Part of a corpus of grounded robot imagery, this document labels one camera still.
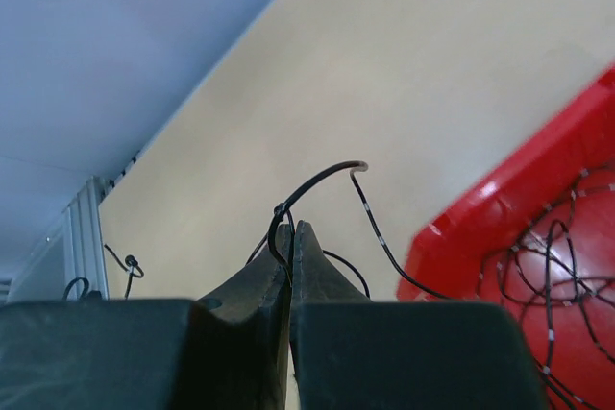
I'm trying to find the red plastic bin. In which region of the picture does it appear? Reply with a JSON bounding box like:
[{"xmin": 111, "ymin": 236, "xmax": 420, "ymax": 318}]
[{"xmin": 397, "ymin": 69, "xmax": 614, "ymax": 409}]

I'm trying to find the aluminium frame rail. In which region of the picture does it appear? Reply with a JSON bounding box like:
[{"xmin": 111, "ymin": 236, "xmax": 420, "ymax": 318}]
[{"xmin": 0, "ymin": 174, "xmax": 111, "ymax": 305}]

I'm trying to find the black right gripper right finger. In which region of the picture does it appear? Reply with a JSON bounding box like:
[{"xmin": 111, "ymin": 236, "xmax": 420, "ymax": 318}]
[{"xmin": 290, "ymin": 221, "xmax": 548, "ymax": 409}]

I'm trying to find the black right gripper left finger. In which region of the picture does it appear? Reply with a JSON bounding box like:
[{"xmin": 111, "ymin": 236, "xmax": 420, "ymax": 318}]
[{"xmin": 1, "ymin": 248, "xmax": 290, "ymax": 409}]

